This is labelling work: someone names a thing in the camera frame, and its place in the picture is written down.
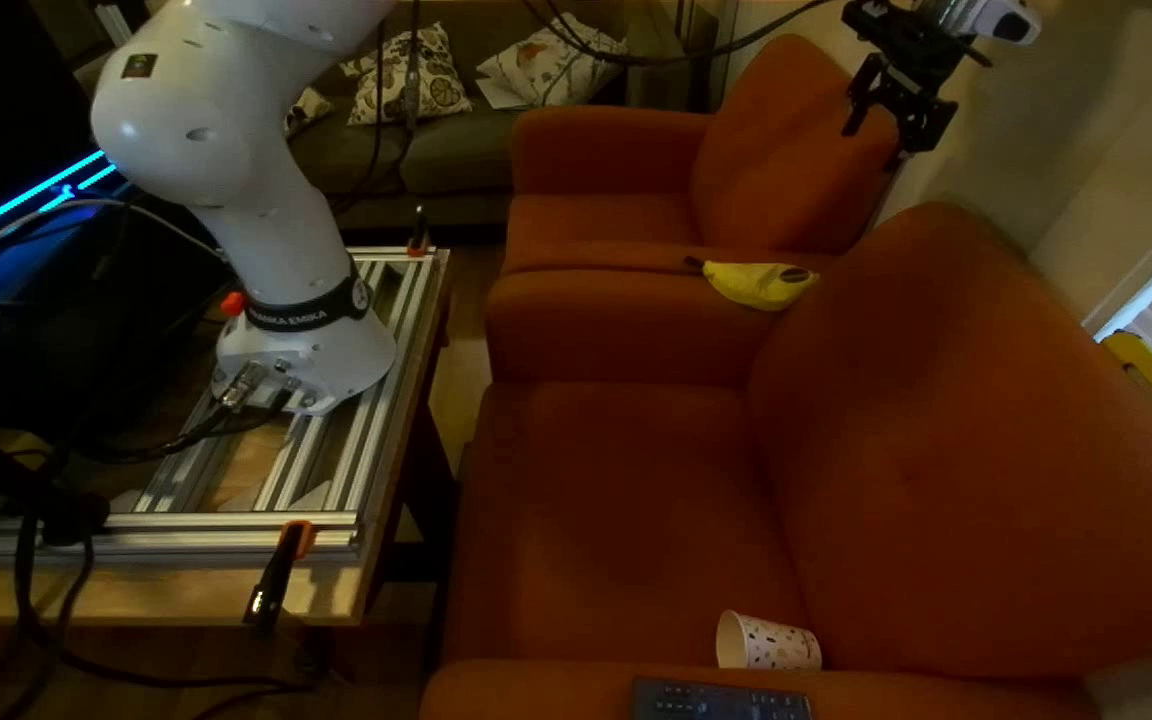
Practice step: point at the yellow banana plush toy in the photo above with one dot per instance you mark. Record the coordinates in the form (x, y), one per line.
(759, 287)

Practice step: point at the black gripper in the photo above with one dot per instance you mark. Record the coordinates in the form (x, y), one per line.
(931, 35)

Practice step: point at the long floral pillow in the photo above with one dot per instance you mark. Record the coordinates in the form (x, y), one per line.
(551, 63)

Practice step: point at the orange black bar clamp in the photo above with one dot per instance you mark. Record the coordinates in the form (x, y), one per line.
(279, 575)
(419, 242)

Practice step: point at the glowing cyan light strip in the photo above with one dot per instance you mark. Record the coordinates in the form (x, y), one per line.
(19, 207)

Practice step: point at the white dotted paper cup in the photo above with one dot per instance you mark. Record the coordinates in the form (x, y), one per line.
(764, 643)

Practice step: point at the dark remote control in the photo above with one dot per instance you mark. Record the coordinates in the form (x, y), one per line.
(722, 703)

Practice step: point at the square floral pillow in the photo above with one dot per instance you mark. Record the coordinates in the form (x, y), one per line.
(423, 83)

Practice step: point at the large orange fabric armchair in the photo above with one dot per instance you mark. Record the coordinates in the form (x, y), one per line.
(630, 522)

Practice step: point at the aluminium rail base frame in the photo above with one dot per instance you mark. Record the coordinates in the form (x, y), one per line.
(321, 464)

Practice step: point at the dark olive couch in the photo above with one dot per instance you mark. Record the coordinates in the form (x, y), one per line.
(456, 160)

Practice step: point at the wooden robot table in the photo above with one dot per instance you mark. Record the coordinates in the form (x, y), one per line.
(179, 600)

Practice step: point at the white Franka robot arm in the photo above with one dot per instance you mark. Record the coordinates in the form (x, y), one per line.
(217, 122)

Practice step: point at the small orange round knob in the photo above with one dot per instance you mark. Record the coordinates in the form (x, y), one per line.
(233, 306)

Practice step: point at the small orange fabric armchair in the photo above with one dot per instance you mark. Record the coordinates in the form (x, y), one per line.
(738, 174)

